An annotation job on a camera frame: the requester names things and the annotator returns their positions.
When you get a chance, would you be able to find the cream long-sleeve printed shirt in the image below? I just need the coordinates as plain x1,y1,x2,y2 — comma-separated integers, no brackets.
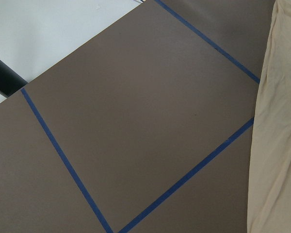
247,0,291,233

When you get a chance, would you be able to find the black water bottle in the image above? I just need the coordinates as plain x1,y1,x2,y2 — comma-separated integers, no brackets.
0,60,27,98

